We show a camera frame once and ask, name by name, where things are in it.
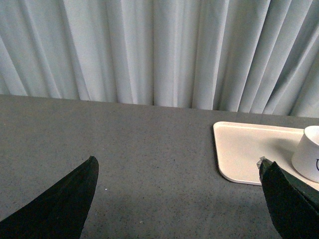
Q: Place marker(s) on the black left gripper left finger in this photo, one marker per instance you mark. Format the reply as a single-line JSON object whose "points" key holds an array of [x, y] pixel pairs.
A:
{"points": [[58, 213]]}

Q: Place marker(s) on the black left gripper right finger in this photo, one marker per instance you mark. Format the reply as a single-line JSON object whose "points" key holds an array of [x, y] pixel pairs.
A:
{"points": [[293, 205]]}

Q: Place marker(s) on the white mug with black handle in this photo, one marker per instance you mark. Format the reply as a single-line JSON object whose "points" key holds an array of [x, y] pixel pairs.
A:
{"points": [[306, 157]]}

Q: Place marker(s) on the beige rectangular plastic tray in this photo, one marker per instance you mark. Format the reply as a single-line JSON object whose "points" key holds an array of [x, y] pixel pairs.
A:
{"points": [[239, 147]]}

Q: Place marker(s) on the white pleated curtain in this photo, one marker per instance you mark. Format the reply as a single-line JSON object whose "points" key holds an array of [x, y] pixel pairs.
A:
{"points": [[250, 56]]}

